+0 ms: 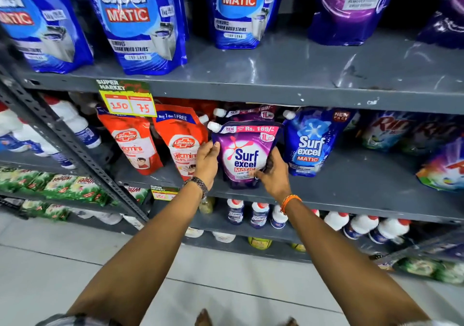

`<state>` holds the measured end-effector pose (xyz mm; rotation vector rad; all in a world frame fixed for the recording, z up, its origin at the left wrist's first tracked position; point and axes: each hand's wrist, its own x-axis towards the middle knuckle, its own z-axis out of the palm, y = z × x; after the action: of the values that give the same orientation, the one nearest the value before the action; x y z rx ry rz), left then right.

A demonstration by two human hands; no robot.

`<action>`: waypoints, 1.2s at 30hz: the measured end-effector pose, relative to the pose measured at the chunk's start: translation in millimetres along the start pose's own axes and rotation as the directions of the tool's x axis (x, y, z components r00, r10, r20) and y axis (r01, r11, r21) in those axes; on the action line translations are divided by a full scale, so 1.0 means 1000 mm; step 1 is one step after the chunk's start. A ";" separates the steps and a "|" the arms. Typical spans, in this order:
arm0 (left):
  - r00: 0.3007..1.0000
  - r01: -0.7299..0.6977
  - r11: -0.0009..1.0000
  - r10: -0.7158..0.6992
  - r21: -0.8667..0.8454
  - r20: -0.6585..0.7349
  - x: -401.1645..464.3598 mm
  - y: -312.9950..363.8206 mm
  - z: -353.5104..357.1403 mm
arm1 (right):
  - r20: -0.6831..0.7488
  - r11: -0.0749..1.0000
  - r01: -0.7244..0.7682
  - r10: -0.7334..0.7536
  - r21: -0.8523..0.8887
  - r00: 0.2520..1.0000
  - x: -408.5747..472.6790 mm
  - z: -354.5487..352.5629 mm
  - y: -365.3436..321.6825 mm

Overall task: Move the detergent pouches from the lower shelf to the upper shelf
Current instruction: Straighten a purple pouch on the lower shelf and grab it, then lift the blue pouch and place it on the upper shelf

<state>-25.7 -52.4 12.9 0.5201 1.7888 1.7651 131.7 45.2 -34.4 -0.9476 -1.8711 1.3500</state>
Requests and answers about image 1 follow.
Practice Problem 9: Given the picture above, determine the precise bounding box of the person's left hand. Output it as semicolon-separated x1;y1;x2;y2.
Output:
194;141;221;190

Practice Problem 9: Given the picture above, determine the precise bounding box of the person's right hand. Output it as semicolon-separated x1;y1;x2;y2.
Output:
253;146;293;204

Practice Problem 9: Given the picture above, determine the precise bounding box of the small purple detergent pouch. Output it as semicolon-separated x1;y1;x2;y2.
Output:
213;104;279;124
207;120;283;190

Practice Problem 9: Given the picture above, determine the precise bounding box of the person's left forearm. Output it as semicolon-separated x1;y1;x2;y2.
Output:
67;182;203;319

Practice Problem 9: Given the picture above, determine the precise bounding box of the person's right forearm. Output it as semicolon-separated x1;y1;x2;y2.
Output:
284;198;432;326

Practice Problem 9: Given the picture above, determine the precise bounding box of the red handwash refill pouch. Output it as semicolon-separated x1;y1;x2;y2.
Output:
152;104;210;182
96;105;164;176

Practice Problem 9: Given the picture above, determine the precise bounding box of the silver metal wristwatch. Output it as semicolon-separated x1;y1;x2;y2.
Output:
183;176;209;200

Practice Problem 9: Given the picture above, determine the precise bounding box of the clear yellowish liquid bottle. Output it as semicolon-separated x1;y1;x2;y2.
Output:
198;196;215;215

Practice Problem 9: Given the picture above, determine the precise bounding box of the small blue detergent pouch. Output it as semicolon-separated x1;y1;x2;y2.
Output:
282;106;359;178

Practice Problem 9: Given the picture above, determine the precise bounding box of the small yellow price tag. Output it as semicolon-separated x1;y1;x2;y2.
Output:
150;185;180;202

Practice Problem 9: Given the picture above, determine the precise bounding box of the yellow labelled bottle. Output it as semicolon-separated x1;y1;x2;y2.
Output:
248;237;273;250

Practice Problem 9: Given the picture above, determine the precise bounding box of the yellow and green price tag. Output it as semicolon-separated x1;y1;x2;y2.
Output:
96;79;157;118

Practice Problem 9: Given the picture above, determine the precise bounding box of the row of white red-capped bottles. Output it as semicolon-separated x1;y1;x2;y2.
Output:
227;198;412;245

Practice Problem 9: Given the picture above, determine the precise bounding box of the grey metal shelving unit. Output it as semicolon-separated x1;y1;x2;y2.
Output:
0;67;150;234
0;11;464;265

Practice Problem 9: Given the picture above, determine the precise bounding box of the pale blue detergent pouch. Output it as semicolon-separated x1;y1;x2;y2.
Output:
402;113;464;157
360;111;417;153

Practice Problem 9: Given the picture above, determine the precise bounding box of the white cleaner bottle blue label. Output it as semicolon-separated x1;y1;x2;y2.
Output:
21;122;76;170
43;95;102;149
0;102;49;156

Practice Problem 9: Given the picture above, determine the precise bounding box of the large blue detergent pouch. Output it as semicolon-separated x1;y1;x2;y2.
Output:
77;0;189;76
0;0;94;74
202;0;288;50

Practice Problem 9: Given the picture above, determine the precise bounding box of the person's left foot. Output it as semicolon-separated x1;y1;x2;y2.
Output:
194;308;213;326

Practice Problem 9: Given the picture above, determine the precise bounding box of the row of green soap packets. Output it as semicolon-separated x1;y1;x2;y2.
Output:
0;166;111;222

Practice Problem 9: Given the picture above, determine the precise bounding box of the multicoloured detergent pouch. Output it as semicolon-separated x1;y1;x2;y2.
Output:
415;137;464;193

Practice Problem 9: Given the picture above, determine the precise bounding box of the large purple detergent pouch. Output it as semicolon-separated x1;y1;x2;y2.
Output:
308;0;404;47
417;0;464;50

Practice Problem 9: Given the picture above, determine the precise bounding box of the pile of green detergent packets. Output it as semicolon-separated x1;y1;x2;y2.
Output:
396;256;464;286

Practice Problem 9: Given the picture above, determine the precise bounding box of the person's checked shirt sleeve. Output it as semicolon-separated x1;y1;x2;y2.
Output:
36;313;123;326

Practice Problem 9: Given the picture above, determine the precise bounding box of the orange thread bracelet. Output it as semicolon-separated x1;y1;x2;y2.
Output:
280;194;303;216

